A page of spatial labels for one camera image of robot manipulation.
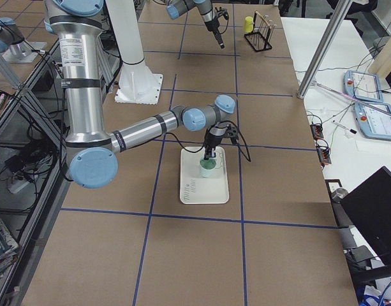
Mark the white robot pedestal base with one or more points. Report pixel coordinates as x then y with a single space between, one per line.
137 83

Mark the yellow cup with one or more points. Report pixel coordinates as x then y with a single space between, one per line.
248 24

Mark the lower teach pendant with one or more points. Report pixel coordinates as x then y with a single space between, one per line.
372 123

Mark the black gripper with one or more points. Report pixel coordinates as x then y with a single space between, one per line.
214 27
210 142

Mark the white bear serving tray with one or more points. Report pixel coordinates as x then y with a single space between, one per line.
195 189

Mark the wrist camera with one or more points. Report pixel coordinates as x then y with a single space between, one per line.
232 134

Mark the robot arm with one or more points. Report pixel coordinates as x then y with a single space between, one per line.
99 131
176 8

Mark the black wire cup rack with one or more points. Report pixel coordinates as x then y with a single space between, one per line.
259 38

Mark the upper teach pendant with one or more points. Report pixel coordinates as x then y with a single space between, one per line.
363 86

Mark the light green cup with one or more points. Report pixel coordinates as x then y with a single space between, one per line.
207 167

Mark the aluminium frame post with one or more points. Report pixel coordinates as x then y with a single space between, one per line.
331 30

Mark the black laptop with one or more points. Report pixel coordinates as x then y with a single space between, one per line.
368 207

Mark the teach pendant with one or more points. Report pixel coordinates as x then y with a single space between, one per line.
372 123
363 86

